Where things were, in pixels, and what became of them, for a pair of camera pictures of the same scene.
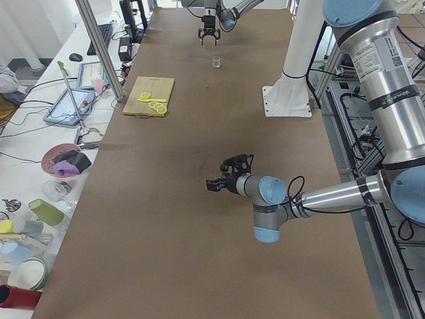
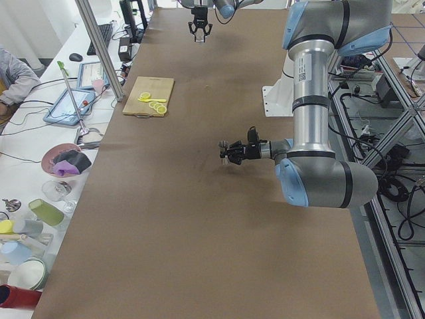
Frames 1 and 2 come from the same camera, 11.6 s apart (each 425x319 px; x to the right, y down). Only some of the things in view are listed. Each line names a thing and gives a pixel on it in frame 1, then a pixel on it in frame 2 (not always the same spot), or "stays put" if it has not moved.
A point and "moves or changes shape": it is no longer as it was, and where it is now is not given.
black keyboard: x=105 y=30 stays put
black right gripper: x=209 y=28 → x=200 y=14
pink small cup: x=97 y=84 stays put
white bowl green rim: x=30 y=273 stays put
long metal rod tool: x=84 y=129 stays put
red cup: x=12 y=297 stays put
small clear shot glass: x=216 y=62 moves or changes shape
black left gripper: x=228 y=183 → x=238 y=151
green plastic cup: x=46 y=212 stays put
